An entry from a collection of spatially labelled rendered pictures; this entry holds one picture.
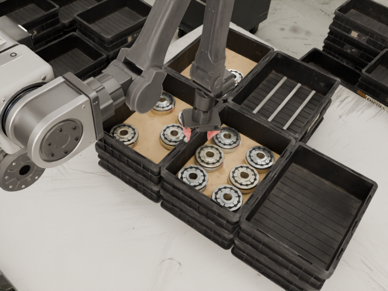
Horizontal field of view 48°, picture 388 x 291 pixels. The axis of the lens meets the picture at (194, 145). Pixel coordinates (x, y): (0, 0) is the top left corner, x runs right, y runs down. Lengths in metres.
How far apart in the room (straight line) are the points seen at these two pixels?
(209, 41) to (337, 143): 1.01
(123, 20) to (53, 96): 1.98
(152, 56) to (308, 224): 0.84
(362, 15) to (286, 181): 1.81
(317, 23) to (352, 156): 2.14
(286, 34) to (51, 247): 2.66
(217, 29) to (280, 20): 2.79
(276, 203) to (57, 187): 0.79
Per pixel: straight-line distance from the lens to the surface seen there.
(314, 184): 1.58
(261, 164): 1.53
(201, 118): 1.20
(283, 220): 1.46
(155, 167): 1.39
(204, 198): 1.33
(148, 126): 1.64
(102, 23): 2.73
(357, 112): 2.08
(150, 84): 0.86
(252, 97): 1.80
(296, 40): 3.62
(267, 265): 1.44
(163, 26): 0.86
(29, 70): 0.82
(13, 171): 1.15
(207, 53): 1.06
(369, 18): 3.15
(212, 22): 1.02
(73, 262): 1.50
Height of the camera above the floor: 2.05
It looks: 50 degrees down
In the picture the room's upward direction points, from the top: 6 degrees clockwise
